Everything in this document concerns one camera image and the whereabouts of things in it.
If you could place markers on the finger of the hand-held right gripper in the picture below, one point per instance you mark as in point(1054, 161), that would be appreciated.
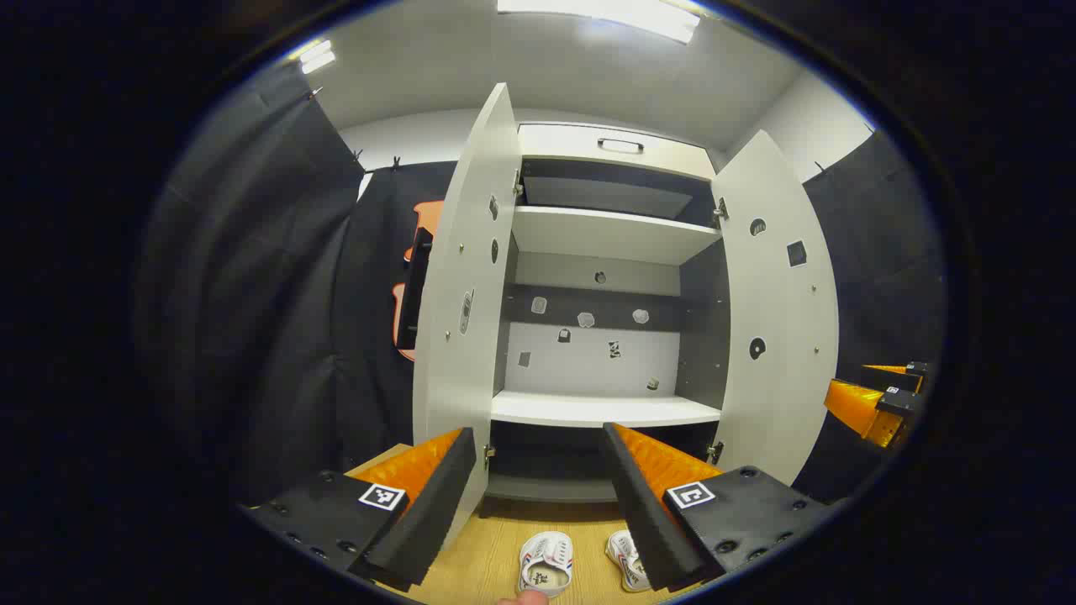
point(912, 374)
point(866, 412)

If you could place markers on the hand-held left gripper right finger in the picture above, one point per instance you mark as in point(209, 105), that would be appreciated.
point(643, 512)

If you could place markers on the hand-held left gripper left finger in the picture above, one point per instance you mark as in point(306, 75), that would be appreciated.
point(437, 504)

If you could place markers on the white shoe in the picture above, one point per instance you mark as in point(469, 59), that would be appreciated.
point(626, 559)
point(546, 559)

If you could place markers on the white cabinet door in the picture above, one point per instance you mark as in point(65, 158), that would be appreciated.
point(777, 311)
point(462, 353)

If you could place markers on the white shoe cabinet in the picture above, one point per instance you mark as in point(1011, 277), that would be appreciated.
point(588, 235)

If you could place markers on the black backdrop cloth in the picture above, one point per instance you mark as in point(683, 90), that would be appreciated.
point(277, 294)

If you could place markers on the small ceiling light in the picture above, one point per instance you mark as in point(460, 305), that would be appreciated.
point(318, 57)

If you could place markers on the long ceiling light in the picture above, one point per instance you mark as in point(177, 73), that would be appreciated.
point(605, 13)

